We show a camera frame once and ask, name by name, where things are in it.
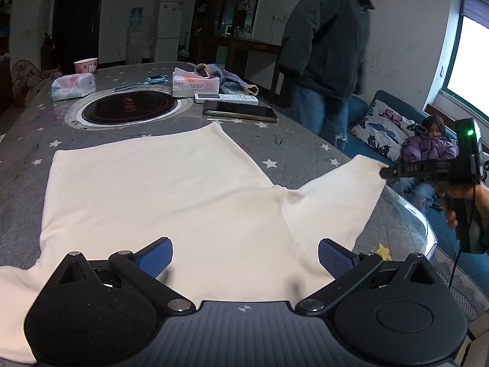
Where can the black smartphone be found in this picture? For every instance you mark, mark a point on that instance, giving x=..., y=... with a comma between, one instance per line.
x=240, y=111

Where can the pink cartoon bowl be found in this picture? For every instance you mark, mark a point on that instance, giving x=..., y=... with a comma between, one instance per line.
x=86, y=67

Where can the pink folding food cover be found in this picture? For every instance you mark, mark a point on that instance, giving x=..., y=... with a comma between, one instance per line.
x=28, y=80

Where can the butterfly-print pillow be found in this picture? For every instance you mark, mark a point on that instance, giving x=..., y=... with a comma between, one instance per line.
x=382, y=128

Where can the white remote control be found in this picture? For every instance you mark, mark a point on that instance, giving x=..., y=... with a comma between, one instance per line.
x=225, y=98

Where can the dark wooden door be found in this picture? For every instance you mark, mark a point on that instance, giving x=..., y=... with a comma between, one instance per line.
x=78, y=26

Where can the dark wooden display shelf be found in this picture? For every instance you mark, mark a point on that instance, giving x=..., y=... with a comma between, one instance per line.
x=5, y=23

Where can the dark glass-front cabinet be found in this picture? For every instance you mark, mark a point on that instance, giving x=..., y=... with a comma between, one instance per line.
x=229, y=7

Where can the white soft tissue pack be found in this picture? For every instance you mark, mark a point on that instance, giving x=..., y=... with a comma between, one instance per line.
x=72, y=86

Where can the dark wooden desk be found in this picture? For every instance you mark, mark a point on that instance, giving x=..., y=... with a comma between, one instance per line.
x=252, y=47

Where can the person's right hand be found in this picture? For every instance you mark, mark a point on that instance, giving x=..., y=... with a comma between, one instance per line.
x=479, y=195

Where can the cream long-sleeve shirt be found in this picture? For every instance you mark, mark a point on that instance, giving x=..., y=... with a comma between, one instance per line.
x=172, y=198

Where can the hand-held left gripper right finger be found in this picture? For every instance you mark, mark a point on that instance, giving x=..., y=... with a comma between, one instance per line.
x=336, y=260

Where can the window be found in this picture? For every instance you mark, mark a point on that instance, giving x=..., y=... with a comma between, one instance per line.
x=473, y=61

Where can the white and pink tissue box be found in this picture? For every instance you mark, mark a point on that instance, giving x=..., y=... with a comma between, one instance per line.
x=195, y=86

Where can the water dispenser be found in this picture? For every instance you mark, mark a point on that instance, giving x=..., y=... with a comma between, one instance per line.
x=135, y=42

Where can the blue smartwatch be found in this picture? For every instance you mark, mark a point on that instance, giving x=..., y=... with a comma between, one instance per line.
x=152, y=81

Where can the blue sofa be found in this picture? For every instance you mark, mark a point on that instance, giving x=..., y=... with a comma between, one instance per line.
x=382, y=101

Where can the white refrigerator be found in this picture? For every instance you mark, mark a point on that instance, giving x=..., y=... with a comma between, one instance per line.
x=168, y=30

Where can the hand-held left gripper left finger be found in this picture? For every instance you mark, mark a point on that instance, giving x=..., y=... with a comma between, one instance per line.
x=156, y=257

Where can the grey star-print tablecloth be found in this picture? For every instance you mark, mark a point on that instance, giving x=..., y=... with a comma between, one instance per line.
x=114, y=132

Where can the round built-in induction cooker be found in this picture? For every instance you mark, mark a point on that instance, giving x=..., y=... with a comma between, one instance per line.
x=126, y=107

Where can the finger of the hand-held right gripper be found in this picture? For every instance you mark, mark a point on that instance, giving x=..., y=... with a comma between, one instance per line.
x=416, y=169

